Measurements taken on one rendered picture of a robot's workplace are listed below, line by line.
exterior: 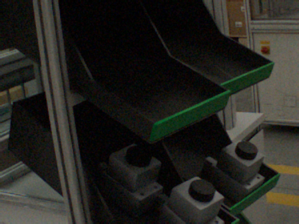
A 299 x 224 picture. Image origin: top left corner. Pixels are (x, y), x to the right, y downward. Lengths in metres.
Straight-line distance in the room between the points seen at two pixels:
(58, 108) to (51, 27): 0.09
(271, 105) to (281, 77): 0.26
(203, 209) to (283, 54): 4.04
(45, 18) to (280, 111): 4.25
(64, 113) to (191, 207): 0.17
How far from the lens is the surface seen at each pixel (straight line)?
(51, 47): 0.63
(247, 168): 0.79
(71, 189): 0.67
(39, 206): 1.74
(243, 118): 2.35
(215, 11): 2.14
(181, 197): 0.69
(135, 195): 0.72
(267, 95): 4.83
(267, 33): 4.71
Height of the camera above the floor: 1.54
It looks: 15 degrees down
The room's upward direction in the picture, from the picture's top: 7 degrees counter-clockwise
